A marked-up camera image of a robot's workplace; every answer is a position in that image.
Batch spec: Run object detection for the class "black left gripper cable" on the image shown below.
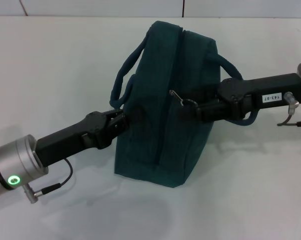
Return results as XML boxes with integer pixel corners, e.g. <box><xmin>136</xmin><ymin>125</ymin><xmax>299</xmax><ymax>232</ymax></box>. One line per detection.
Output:
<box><xmin>24</xmin><ymin>158</ymin><xmax>74</xmax><ymax>205</ymax></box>

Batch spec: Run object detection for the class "dark teal insulated lunch bag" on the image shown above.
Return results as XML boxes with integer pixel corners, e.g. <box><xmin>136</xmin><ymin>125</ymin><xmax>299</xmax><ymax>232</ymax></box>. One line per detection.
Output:
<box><xmin>109</xmin><ymin>20</ymin><xmax>258</xmax><ymax>189</ymax></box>

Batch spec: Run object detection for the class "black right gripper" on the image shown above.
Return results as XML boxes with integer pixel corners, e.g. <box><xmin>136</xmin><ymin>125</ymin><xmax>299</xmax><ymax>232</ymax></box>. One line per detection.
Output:
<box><xmin>174</xmin><ymin>72</ymin><xmax>301</xmax><ymax>124</ymax></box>

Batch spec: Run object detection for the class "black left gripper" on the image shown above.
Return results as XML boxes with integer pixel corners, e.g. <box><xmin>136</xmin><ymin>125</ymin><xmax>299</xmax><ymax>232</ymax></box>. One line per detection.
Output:
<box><xmin>36</xmin><ymin>107</ymin><xmax>144</xmax><ymax>169</ymax></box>

